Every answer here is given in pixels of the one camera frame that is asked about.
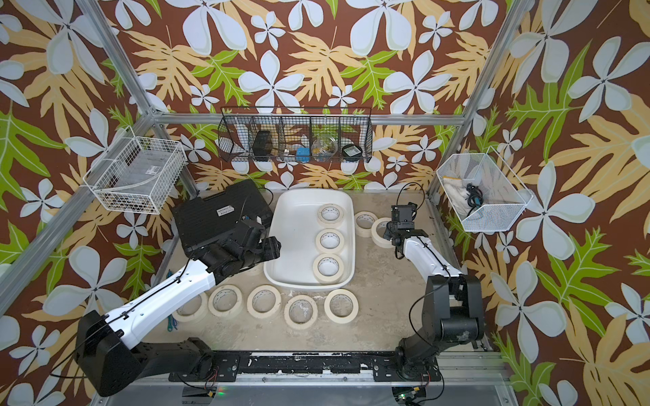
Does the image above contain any masking tape roll eight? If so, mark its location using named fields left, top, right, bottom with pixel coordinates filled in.
left=354, top=211, right=378, bottom=238

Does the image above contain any masking tape roll four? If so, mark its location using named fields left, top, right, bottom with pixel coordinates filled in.
left=208, top=284, right=243, bottom=320

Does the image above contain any masking tape roll seven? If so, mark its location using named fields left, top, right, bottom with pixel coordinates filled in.
left=246, top=285, right=282, bottom=320

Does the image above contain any masking tape roll three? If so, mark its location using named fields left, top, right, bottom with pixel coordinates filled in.
left=173, top=293, right=208, bottom=323

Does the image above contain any white plastic storage box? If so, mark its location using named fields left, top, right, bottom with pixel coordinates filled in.
left=264, top=189, right=355, bottom=291

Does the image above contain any masking tape roll nine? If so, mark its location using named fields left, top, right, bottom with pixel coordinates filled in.
left=284, top=295, right=318, bottom=330

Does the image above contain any masking tape roll twelve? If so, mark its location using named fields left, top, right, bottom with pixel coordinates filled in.
left=324, top=289, right=360, bottom=324

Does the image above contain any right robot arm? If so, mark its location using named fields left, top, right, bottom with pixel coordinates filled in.
left=384, top=203, right=485, bottom=381

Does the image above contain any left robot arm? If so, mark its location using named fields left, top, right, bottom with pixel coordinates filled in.
left=74, top=218, right=282, bottom=397

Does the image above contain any masking tape roll five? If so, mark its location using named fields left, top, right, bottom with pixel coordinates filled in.
left=371, top=218, right=392, bottom=249

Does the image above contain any masking tape roll ten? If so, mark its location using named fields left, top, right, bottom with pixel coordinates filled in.
left=315, top=228, right=345, bottom=254

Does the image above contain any masking tape roll six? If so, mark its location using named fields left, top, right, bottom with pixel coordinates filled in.
left=317, top=204, right=345, bottom=228

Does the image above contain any masking tape roll eleven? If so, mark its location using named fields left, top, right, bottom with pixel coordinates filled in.
left=312, top=254, right=344, bottom=284

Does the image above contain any black box in basket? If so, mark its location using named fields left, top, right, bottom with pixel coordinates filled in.
left=252, top=130, right=273, bottom=161

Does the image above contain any blue box in basket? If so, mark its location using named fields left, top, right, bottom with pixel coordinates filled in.
left=296, top=147, right=311, bottom=163

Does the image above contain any black plastic tool case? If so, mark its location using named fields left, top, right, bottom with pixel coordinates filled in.
left=172, top=179, right=273, bottom=257

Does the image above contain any white mesh basket right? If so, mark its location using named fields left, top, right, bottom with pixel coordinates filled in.
left=437, top=148, right=533, bottom=233

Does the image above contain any white wire basket left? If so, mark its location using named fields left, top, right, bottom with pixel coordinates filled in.
left=84, top=136, right=187, bottom=215

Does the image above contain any black wire basket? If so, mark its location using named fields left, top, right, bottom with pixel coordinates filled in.
left=216, top=107, right=373, bottom=163

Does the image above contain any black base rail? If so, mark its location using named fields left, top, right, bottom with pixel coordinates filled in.
left=169, top=351, right=442, bottom=384

